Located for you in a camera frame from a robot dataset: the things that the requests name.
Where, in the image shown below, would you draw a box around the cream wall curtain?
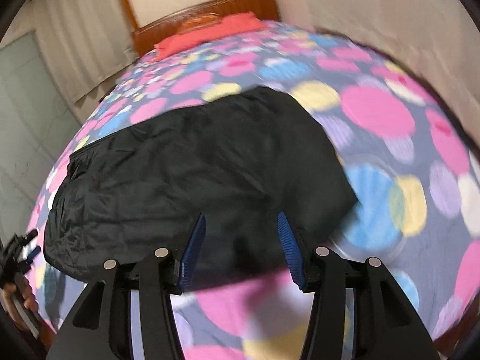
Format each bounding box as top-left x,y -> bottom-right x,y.
304,0 -> 480,139

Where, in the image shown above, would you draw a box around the person's left hand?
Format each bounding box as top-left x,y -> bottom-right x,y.
0,282 -> 39,326

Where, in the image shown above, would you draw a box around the black quilted jacket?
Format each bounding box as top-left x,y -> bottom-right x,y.
43,86 -> 359,282

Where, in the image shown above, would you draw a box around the cream window curtain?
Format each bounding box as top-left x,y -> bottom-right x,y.
35,0 -> 137,104

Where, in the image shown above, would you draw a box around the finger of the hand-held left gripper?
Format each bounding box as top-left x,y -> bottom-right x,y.
8,230 -> 39,250
17,247 -> 41,267

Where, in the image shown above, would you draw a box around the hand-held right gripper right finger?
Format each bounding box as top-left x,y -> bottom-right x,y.
277,212 -> 440,360

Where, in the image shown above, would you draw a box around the frosted glass wardrobe doors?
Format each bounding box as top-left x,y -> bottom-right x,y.
0,32 -> 81,241

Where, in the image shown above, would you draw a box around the wooden bed headboard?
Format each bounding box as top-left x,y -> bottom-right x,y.
131,0 -> 280,58

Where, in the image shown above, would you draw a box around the colourful dotted bedspread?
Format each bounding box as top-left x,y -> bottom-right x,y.
26,20 -> 480,360

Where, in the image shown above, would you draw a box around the orange patterned cushion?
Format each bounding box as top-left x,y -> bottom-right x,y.
180,12 -> 226,32

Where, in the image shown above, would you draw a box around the red pillow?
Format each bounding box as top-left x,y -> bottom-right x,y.
154,12 -> 265,59

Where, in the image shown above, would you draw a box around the wooden wall post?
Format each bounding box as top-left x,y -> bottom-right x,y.
114,0 -> 139,32

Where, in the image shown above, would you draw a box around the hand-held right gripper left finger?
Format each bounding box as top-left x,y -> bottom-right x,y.
46,214 -> 208,360

